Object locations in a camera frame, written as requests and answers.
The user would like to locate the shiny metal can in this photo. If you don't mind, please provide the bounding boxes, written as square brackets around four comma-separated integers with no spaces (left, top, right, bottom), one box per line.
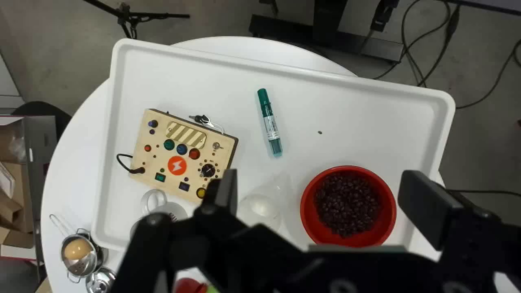
[84,266,119,293]

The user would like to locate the dark coffee beans heap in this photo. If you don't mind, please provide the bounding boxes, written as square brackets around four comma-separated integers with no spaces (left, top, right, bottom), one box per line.
[314,173,382,240]

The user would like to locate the black tripod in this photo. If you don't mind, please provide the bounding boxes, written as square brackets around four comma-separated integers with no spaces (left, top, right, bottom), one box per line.
[83,0,192,41]

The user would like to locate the black floor cable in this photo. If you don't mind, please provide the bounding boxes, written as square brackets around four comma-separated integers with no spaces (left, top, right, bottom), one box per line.
[373,0,462,88]
[454,38,521,113]

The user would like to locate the cardboard box stack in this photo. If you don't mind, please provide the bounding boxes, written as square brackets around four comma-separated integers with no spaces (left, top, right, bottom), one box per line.
[0,114,58,251]

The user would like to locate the white plastic tray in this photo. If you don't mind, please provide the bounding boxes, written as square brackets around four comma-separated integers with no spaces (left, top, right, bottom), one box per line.
[94,38,457,257]

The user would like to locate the red bowl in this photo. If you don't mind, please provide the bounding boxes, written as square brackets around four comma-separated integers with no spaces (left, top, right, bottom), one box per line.
[299,165,399,249]

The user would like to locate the black cable on circuit board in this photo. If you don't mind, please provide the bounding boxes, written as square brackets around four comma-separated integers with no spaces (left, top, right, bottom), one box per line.
[114,152,146,176]

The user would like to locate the brown egg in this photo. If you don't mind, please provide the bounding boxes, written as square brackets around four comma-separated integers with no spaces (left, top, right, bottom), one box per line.
[62,238,94,264]

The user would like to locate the black stand base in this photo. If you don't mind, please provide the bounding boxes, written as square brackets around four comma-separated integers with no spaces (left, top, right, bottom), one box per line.
[249,0,407,65]

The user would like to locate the wooden circuit board with buttons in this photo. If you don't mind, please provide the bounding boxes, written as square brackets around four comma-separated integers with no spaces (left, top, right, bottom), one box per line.
[128,108,241,207]

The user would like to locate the green marker pen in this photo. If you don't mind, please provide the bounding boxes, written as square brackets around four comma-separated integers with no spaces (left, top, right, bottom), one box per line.
[255,87,285,160]

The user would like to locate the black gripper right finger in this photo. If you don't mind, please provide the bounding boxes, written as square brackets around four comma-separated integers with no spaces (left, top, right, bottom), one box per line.
[397,170,480,253]

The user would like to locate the clear plastic measuring cup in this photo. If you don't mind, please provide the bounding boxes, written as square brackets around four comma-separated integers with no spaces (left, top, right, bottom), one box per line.
[237,173,299,231]

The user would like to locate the small white cup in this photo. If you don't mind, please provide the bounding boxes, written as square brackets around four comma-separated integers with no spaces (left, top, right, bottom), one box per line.
[138,187,190,223]

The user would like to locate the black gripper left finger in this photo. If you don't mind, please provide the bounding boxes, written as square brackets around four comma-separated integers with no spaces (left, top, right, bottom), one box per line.
[200,168,241,218]

